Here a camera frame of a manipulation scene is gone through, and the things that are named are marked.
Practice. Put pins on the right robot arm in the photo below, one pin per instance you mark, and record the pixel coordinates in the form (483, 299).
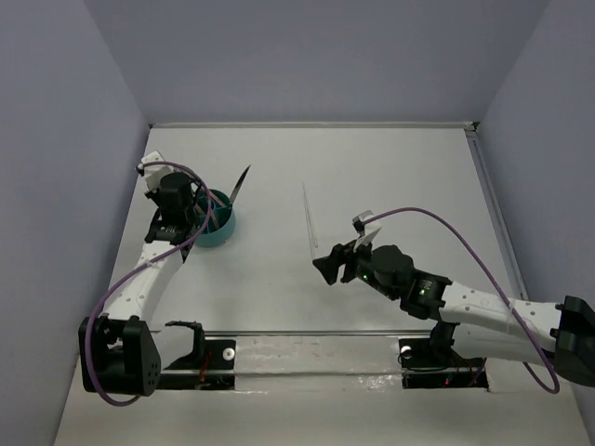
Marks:
(470, 323)

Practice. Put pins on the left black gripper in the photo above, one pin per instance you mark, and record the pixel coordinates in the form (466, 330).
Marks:
(200, 204)

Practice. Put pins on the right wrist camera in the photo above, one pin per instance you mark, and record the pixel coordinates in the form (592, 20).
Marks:
(367, 228)

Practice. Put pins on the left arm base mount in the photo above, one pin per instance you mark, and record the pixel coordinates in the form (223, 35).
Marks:
(191, 360)

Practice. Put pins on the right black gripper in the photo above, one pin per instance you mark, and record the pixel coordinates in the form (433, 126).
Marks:
(339, 255)

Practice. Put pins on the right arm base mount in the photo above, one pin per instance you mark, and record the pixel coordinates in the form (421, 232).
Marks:
(431, 363)

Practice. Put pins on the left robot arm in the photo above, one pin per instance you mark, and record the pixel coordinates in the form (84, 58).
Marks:
(120, 361)

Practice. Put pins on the green handled knife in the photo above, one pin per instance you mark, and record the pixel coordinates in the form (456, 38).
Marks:
(238, 185)

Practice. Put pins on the clear chopstick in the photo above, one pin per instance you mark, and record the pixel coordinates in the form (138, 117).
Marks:
(311, 230)

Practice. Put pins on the teal utensil holder cup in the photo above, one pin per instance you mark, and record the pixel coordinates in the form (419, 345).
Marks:
(221, 224)

